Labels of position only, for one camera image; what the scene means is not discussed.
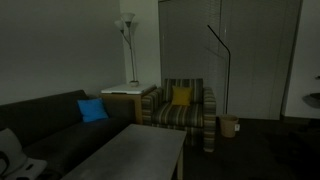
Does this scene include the yellow cushion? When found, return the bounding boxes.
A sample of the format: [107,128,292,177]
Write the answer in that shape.
[170,85,193,107]

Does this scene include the striped armchair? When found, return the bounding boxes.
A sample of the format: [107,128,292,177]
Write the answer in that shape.
[141,78,217,153]

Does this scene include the wooden side table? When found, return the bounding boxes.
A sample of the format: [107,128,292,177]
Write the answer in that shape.
[98,87,158,125]

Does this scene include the white flat board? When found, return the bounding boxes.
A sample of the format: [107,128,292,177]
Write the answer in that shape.
[100,83,157,95]

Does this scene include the blue cushion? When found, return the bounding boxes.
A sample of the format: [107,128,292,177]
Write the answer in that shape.
[77,98,110,124]

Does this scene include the thin black floor lamp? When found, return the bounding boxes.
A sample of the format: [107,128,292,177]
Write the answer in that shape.
[206,24,232,116]

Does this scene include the beige wastebasket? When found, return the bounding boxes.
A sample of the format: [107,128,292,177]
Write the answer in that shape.
[219,114,240,139]

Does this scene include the white three-shade lamp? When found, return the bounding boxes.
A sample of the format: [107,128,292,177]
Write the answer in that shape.
[114,12,140,88]

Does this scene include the grey window blinds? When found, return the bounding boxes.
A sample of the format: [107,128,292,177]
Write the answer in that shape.
[158,0,303,121]

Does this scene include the dark grey sofa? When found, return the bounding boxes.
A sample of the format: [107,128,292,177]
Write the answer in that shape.
[0,89,136,180]

